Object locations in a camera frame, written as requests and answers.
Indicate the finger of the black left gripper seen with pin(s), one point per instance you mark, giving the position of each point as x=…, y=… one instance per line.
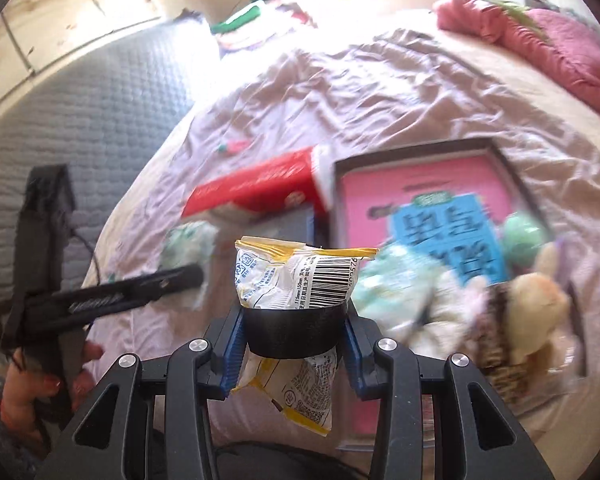
x=137, y=292

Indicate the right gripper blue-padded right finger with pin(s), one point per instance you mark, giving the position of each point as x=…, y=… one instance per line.
x=366, y=377

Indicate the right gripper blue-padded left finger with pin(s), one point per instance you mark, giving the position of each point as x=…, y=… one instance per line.
x=227, y=341

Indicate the cream floral scrunchie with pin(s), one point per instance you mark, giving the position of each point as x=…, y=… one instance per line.
x=417, y=301

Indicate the yellow white snack packet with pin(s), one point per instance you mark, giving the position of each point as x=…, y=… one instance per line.
x=295, y=300

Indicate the leopard print scrunchie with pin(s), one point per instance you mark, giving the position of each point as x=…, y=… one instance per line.
x=491, y=352

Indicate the mint green soft roll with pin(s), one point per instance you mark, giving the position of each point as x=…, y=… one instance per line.
x=521, y=237

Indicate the left hand red nails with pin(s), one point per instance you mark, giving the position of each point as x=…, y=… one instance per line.
x=23, y=386

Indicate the green floral tissue packet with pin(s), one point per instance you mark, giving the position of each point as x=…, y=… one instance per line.
x=190, y=243

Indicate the dark blue small box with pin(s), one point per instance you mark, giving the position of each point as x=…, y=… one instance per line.
x=301, y=224

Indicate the grey quilted headboard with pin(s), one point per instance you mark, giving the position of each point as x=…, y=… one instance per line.
x=104, y=115

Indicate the red white tissue pack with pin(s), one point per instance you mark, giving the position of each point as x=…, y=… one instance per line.
x=288, y=181

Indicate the shallow box with pink book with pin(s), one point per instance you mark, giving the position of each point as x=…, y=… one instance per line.
x=447, y=200

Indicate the mauve patterned quilt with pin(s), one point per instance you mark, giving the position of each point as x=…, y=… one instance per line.
x=396, y=89

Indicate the stack of folded blankets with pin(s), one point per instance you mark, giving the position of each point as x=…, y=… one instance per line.
x=258, y=22

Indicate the pink rumpled comforter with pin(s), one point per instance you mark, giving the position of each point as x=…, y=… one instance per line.
x=562, y=48

